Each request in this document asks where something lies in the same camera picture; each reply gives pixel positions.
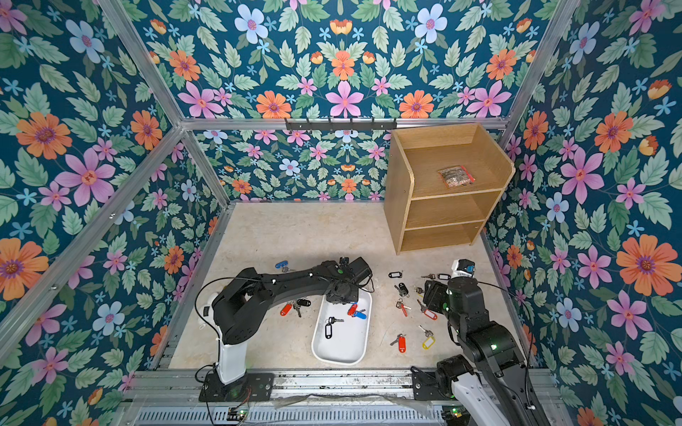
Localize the red tag key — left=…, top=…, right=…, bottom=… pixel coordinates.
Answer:
left=417, top=300, right=438, bottom=321
left=280, top=303, right=293, bottom=317
left=390, top=334, right=407, bottom=353
left=395, top=299, right=410, bottom=317

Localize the pile of colourful key tags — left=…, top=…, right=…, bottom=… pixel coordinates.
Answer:
left=323, top=303, right=368, bottom=340

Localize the key with black ring tag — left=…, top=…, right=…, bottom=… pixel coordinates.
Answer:
left=394, top=282, right=410, bottom=297

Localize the yellow tag key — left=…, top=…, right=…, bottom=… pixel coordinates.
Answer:
left=418, top=325, right=435, bottom=351

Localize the white storage tray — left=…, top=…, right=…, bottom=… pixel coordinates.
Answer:
left=311, top=291, right=372, bottom=366

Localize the wooden shelf cabinet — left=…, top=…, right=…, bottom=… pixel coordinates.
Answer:
left=384, top=124, right=515, bottom=254

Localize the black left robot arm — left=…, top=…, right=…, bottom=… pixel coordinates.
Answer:
left=204, top=257, right=373, bottom=385

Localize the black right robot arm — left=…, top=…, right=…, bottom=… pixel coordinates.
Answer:
left=422, top=276, right=550, bottom=425

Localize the clear bag of small parts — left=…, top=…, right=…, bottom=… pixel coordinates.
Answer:
left=438, top=165, right=475, bottom=188

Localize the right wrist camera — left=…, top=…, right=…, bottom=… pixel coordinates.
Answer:
left=450, top=258, right=476, bottom=278

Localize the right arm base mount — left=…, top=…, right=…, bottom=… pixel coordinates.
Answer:
left=410, top=365, right=485, bottom=401

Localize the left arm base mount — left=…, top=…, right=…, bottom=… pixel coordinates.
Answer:
left=199, top=371, right=275, bottom=403

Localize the black wall hook rail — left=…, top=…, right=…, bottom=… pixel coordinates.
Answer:
left=284, top=118, right=398, bottom=132

